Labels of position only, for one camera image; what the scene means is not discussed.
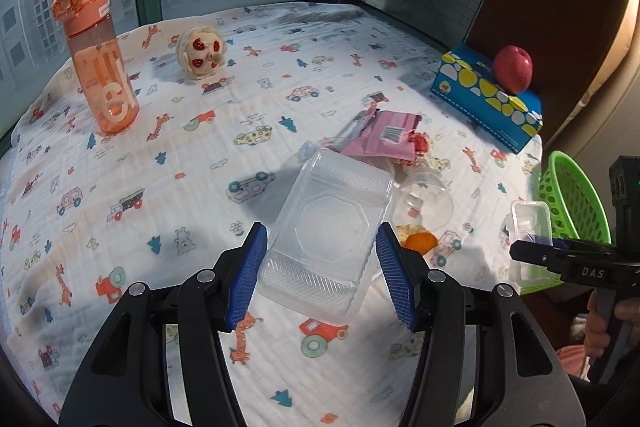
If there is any pink foil wrapper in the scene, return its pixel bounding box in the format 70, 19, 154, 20
340, 107, 423, 165

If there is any pink floral clothing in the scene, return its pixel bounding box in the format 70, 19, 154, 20
555, 312, 591, 378

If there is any green plastic mesh basket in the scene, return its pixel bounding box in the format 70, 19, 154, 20
520, 150, 613, 293

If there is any beige cushion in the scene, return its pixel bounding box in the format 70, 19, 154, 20
542, 0, 640, 152

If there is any small clear plastic box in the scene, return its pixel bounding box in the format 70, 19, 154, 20
502, 200, 554, 295

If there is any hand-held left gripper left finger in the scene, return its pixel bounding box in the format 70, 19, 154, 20
59, 222, 269, 427

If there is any blue yellow tissue box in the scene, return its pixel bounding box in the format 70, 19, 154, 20
431, 44, 545, 154

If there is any large clear plastic clamshell container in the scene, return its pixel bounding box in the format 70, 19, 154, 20
255, 148, 397, 327

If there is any orange fruit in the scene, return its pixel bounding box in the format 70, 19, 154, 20
402, 232, 437, 256

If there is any person's right hand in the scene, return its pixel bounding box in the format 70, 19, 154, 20
585, 294, 640, 358

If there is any orange water bottle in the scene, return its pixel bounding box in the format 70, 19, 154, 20
51, 0, 140, 136

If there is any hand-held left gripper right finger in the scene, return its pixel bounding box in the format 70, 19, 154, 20
375, 222, 587, 427

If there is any cartoon printed white tablecloth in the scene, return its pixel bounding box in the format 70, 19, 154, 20
0, 2, 546, 427

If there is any small clear plastic cup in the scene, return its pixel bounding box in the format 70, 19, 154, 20
392, 172, 455, 233

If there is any brown wooden board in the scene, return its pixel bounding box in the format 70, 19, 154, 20
465, 0, 636, 142

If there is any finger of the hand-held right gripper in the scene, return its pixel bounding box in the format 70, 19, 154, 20
510, 239, 576, 282

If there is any red apple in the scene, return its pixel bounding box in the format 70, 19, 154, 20
492, 45, 533, 94

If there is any round cream strawberry toy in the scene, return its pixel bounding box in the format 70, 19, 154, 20
175, 27, 227, 81

